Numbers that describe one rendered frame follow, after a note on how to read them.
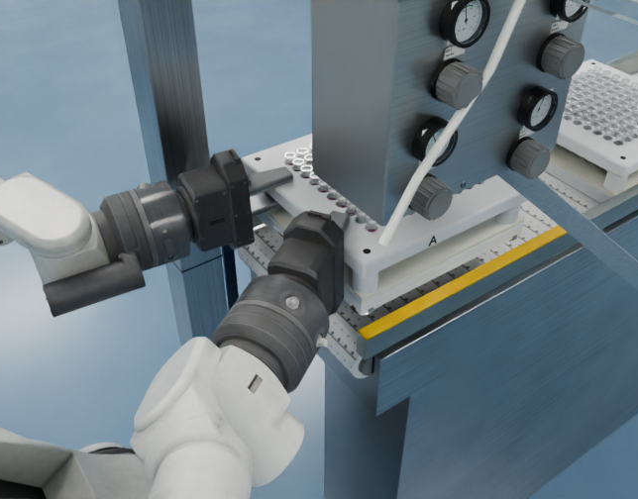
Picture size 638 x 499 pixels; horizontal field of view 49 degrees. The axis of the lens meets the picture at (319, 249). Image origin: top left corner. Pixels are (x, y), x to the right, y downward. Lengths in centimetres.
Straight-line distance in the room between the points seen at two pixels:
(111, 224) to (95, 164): 201
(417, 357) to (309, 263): 24
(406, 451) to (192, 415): 63
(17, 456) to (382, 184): 53
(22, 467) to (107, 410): 96
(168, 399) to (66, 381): 143
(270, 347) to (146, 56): 35
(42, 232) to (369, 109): 35
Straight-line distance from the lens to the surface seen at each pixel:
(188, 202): 76
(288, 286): 62
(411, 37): 52
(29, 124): 311
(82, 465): 90
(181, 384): 51
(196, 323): 100
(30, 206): 75
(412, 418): 102
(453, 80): 53
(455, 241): 81
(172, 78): 80
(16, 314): 217
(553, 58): 63
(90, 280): 73
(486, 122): 62
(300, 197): 78
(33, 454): 88
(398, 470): 112
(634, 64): 144
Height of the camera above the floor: 140
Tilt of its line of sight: 39 degrees down
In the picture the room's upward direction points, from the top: straight up
